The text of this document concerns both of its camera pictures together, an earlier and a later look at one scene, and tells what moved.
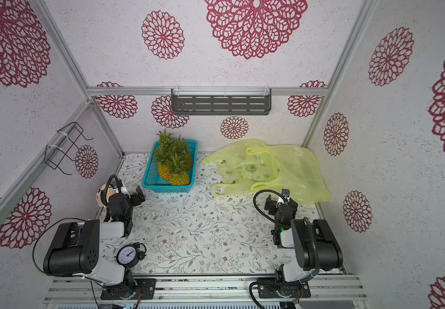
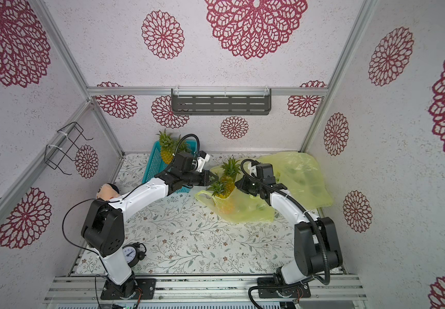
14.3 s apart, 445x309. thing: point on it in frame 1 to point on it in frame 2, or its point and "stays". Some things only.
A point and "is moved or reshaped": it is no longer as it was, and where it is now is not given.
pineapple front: (177, 167) is moved or reshaped
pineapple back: (179, 145) stays
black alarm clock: (130, 255) stays
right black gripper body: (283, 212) to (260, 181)
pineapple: (163, 156) to (231, 169)
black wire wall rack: (68, 136) stays
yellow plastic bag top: (250, 165) to (239, 206)
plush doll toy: (109, 192) stays
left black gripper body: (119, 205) to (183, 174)
